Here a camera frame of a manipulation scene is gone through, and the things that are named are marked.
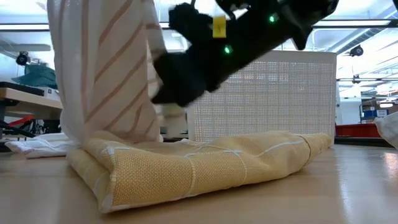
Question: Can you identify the red bin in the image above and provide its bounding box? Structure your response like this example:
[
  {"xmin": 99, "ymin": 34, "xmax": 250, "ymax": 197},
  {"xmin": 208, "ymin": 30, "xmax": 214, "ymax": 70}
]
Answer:
[{"xmin": 335, "ymin": 123, "xmax": 382, "ymax": 138}]

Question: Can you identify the wooden desk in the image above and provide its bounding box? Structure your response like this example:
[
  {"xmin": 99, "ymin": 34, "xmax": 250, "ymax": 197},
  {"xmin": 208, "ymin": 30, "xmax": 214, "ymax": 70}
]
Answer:
[{"xmin": 0, "ymin": 86, "xmax": 65, "ymax": 139}]

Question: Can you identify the black flat device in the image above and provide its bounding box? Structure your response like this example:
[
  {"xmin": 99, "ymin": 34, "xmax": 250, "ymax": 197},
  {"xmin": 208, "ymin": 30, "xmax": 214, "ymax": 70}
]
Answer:
[{"xmin": 0, "ymin": 81, "xmax": 45, "ymax": 96}]

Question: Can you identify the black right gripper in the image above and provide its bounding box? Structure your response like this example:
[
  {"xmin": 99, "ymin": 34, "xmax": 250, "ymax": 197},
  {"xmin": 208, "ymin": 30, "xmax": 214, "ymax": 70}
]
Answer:
[{"xmin": 150, "ymin": 0, "xmax": 300, "ymax": 107}]

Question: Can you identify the blue box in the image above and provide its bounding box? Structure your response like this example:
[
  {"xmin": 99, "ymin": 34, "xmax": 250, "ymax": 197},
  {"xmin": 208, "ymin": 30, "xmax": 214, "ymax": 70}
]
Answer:
[{"xmin": 360, "ymin": 104, "xmax": 389, "ymax": 123}]

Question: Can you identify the white towel with brown stripes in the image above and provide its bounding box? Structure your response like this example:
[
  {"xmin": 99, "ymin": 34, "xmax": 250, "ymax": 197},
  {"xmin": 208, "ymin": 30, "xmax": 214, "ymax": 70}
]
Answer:
[{"xmin": 4, "ymin": 0, "xmax": 189, "ymax": 160}]

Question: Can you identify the black ceiling camera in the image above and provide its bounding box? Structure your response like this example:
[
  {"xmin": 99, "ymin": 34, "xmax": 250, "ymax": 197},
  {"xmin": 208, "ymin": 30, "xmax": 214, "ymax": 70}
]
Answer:
[
  {"xmin": 15, "ymin": 51, "xmax": 31, "ymax": 67},
  {"xmin": 349, "ymin": 44, "xmax": 364, "ymax": 58}
]

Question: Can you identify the off-white crumpled towel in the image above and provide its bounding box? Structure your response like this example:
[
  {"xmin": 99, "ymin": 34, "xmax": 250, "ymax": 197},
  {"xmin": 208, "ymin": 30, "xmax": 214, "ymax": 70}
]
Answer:
[{"xmin": 374, "ymin": 111, "xmax": 398, "ymax": 149}]

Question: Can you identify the teal cloth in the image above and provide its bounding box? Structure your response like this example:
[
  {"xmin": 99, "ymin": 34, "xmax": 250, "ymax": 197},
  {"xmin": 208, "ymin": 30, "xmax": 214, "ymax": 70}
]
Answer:
[{"xmin": 11, "ymin": 63, "xmax": 59, "ymax": 90}]

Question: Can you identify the yellow checked towel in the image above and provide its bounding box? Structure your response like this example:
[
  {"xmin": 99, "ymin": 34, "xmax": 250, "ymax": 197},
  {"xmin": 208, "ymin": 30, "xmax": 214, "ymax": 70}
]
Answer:
[{"xmin": 66, "ymin": 129, "xmax": 334, "ymax": 215}]

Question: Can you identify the white perforated plastic basket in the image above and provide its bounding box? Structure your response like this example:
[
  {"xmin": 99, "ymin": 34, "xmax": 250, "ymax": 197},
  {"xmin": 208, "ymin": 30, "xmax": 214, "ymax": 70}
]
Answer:
[{"xmin": 185, "ymin": 49, "xmax": 339, "ymax": 144}]

